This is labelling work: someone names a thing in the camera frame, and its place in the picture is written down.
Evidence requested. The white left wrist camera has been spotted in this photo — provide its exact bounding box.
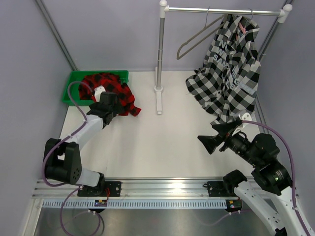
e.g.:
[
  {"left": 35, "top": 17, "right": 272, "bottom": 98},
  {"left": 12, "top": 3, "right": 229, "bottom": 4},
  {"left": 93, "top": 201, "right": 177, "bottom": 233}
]
[{"left": 92, "top": 86, "right": 106, "bottom": 102}]

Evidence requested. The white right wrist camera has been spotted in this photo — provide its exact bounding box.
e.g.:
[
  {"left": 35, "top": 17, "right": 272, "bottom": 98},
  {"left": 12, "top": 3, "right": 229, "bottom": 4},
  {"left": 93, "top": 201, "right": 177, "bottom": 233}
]
[{"left": 232, "top": 110, "right": 254, "bottom": 136}]

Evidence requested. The metal clothes hanger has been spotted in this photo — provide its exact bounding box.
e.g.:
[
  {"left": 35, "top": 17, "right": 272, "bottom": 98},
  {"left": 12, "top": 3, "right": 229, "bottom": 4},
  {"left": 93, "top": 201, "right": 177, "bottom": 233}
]
[{"left": 176, "top": 7, "right": 223, "bottom": 60}]

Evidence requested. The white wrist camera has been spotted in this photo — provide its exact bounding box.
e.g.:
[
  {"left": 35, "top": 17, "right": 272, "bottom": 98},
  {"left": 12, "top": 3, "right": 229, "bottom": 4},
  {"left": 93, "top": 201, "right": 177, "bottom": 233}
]
[
  {"left": 232, "top": 110, "right": 254, "bottom": 136},
  {"left": 92, "top": 86, "right": 106, "bottom": 102}
]

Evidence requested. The metal clothes rack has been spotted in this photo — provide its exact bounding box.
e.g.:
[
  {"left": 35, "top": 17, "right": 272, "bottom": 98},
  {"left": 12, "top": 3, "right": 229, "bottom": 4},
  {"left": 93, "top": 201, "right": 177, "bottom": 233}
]
[{"left": 154, "top": 0, "right": 294, "bottom": 115}]

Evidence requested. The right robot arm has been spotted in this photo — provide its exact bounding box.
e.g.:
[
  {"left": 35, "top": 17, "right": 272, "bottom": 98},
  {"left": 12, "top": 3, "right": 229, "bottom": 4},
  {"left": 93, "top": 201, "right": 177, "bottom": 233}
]
[{"left": 197, "top": 118, "right": 315, "bottom": 236}]

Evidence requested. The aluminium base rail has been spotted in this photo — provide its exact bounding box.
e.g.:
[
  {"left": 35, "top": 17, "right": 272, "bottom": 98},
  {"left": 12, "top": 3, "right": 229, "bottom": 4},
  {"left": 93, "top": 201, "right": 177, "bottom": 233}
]
[{"left": 31, "top": 177, "right": 222, "bottom": 199}]

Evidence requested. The green plastic tray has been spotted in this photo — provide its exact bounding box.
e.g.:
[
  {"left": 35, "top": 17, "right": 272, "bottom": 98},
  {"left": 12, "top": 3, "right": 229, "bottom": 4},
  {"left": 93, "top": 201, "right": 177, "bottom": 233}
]
[{"left": 62, "top": 70, "right": 129, "bottom": 106}]

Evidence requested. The white slotted cable duct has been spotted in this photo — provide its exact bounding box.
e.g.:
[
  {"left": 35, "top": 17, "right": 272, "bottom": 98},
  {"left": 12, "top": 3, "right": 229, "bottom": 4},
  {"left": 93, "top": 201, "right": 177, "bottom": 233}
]
[{"left": 42, "top": 199, "right": 227, "bottom": 209}]

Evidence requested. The red black plaid shirt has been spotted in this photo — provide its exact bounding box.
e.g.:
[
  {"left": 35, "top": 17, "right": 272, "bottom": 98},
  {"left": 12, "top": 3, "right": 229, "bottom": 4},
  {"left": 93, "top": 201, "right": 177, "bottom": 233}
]
[{"left": 78, "top": 72, "right": 141, "bottom": 117}]

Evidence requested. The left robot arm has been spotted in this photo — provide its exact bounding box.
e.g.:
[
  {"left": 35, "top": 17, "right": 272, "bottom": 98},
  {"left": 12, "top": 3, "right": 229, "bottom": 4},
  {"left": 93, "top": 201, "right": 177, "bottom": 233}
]
[{"left": 42, "top": 91, "right": 124, "bottom": 198}]

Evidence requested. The black white plaid shirt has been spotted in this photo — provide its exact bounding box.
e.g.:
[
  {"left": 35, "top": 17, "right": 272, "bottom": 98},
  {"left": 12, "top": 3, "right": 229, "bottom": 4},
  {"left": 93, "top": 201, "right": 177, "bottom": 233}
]
[{"left": 186, "top": 15, "right": 261, "bottom": 124}]

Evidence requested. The pink clothes hanger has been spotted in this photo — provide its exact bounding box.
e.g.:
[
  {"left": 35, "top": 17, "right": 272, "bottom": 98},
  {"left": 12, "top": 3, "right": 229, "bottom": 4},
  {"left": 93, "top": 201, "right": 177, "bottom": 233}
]
[{"left": 236, "top": 21, "right": 247, "bottom": 39}]

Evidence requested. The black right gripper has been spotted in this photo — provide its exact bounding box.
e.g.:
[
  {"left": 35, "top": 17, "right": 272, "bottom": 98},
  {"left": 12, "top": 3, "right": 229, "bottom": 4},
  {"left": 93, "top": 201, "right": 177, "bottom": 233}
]
[{"left": 197, "top": 119, "right": 260, "bottom": 166}]

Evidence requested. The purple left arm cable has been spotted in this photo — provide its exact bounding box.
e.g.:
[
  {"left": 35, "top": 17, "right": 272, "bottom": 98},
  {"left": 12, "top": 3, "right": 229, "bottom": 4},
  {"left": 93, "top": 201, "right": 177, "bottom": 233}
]
[{"left": 41, "top": 81, "right": 105, "bottom": 236}]

